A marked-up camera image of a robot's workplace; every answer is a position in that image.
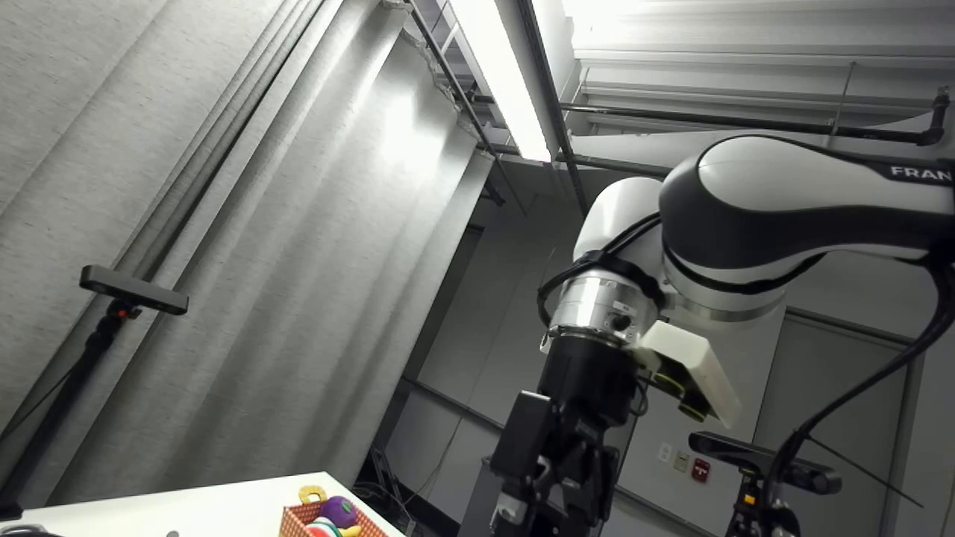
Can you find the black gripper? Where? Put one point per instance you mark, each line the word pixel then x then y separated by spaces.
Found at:
pixel 554 458

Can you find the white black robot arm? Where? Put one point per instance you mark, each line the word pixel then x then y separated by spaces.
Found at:
pixel 659 266

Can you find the purple toy ball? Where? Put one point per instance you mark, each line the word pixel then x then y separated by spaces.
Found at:
pixel 343 510

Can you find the long ceiling light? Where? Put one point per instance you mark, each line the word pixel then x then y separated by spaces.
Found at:
pixel 484 30

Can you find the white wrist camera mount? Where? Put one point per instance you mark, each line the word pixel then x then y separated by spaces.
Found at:
pixel 687 367

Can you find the black camera on right stand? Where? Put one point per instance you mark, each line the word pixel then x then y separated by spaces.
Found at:
pixel 760 459

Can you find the black camera on stand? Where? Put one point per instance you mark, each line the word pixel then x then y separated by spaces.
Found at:
pixel 105 280
pixel 760 459

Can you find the black camera on left stand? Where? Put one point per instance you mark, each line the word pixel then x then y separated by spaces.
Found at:
pixel 105 280

